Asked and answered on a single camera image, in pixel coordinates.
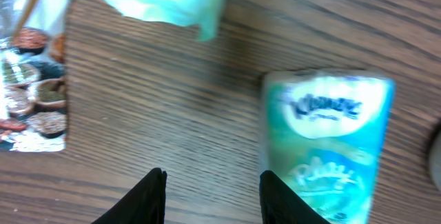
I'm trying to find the green lid white jar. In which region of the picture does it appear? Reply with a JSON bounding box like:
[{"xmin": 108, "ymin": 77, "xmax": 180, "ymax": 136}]
[{"xmin": 428, "ymin": 136, "xmax": 441, "ymax": 190}]

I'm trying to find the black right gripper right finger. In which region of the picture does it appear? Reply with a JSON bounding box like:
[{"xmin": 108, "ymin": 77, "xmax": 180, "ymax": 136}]
[{"xmin": 259, "ymin": 170, "xmax": 330, "ymax": 224}]

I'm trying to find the teal white tissue packet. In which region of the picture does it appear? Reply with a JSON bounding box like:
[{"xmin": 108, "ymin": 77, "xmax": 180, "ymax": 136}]
[{"xmin": 259, "ymin": 69, "xmax": 395, "ymax": 223}]

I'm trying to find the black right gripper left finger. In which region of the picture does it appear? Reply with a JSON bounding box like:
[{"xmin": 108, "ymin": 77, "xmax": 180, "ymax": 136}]
[{"xmin": 92, "ymin": 167, "xmax": 167, "ymax": 224}]

